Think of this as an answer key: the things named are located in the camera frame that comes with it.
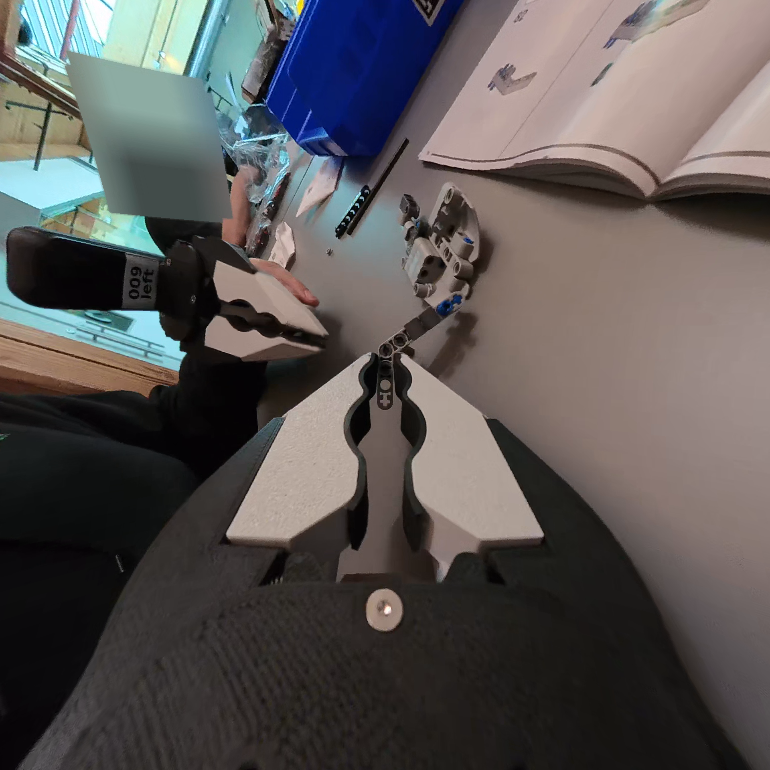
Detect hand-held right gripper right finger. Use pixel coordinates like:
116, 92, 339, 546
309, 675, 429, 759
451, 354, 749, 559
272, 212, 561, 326
397, 354, 546, 583

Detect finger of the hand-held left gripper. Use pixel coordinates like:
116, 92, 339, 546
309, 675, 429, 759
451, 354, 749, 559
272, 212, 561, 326
203, 316, 328, 363
209, 261, 330, 347

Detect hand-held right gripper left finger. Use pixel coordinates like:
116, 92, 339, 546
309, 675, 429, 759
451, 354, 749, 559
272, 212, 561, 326
225, 353, 375, 551

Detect grey bent brick beam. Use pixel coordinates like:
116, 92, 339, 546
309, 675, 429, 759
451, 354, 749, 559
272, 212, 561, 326
378, 292, 471, 411

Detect grey desk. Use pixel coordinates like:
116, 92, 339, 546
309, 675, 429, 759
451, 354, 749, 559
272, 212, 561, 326
259, 0, 770, 770

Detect person's left hand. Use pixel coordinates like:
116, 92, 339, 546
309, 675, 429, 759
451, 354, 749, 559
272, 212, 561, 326
248, 259, 321, 309

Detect crumpled white paper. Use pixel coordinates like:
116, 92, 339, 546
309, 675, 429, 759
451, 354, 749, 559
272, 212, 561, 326
267, 221, 297, 270

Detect black red brick parts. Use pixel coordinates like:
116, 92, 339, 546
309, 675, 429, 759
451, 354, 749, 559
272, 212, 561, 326
243, 171, 292, 253

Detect black holed brick beam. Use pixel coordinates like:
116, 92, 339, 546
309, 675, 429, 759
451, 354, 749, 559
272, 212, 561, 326
336, 185, 371, 239

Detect white paper leaflet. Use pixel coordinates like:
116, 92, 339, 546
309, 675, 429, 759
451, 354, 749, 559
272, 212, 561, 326
295, 158, 345, 217

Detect long black axle rod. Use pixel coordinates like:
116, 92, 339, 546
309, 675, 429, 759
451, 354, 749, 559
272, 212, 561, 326
346, 137, 410, 237

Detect clear plastic bags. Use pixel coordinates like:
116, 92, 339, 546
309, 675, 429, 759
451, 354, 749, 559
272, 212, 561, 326
218, 102, 291, 181

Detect grey brick assembly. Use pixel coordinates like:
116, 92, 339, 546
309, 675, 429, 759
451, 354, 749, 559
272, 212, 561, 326
399, 182, 482, 304

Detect blue plastic bin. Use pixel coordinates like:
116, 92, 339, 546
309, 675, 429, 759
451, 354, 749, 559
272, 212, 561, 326
266, 0, 467, 158

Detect open instruction booklet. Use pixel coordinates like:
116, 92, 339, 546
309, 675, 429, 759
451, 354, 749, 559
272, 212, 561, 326
418, 0, 770, 202

